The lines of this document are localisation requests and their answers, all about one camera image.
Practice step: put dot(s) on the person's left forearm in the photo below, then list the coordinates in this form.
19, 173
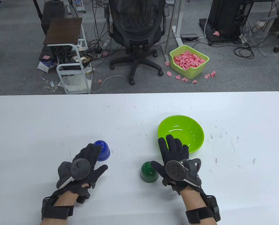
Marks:
64, 199

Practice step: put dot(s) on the grey power box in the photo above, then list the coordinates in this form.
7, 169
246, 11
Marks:
189, 37

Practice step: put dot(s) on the black computer tower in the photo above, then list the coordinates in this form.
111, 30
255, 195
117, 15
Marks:
223, 18

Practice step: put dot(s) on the person's right forearm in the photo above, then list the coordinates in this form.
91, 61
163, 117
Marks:
193, 199

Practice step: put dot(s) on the green dome dice cup cover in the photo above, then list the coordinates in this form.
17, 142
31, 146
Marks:
147, 174

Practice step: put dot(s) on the brown top side table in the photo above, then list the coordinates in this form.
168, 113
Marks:
62, 30

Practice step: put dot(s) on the black mesh office chair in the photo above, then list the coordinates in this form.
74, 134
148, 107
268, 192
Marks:
135, 30

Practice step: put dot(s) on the lime green plastic bowl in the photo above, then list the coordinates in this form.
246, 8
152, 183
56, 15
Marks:
184, 126

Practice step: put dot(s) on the scattered pink paper scraps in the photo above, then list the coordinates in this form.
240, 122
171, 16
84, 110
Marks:
169, 73

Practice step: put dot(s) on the purple pen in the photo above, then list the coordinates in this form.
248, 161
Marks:
42, 77

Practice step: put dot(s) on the white power strip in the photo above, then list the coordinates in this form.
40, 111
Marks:
243, 38

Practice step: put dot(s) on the clear plastic bag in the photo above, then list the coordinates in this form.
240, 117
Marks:
50, 85

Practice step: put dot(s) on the dark side table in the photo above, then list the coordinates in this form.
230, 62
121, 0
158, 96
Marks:
52, 14

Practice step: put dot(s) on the grey chair base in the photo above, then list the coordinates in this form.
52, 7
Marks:
276, 49

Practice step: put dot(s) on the white desk frame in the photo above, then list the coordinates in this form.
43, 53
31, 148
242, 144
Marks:
178, 14

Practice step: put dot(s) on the pile of pink papers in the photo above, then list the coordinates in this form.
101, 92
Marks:
188, 59

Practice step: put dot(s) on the person's right hand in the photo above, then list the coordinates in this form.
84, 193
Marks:
174, 150

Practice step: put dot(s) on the light green plastic bin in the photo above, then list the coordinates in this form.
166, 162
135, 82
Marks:
195, 70

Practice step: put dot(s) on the white blue cardboard box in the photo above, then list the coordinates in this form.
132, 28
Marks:
44, 66

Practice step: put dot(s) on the black wheeled platform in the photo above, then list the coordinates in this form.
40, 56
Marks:
204, 28

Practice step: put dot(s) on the person's left hand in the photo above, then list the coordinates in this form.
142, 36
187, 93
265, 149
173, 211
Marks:
92, 152

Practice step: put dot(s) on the black round VR controller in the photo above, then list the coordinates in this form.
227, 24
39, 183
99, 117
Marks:
80, 168
175, 170

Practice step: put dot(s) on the white metal utility cart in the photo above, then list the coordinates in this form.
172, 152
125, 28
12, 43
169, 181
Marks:
70, 72

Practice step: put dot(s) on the blue dome dice cup cover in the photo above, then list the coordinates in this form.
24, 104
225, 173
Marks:
105, 152

